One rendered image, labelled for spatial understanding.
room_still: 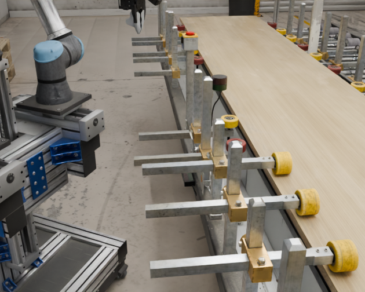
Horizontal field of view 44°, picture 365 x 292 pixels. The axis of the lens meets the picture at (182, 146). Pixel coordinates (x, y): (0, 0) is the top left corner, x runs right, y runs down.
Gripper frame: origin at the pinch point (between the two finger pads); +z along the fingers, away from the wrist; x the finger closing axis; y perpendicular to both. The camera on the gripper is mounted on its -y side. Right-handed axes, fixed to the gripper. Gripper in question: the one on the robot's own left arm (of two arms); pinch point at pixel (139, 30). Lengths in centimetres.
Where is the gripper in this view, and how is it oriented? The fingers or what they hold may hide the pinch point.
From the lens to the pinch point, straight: 187.9
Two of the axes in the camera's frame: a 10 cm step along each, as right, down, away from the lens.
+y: -9.2, -1.8, 3.6
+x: -4.0, 4.1, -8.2
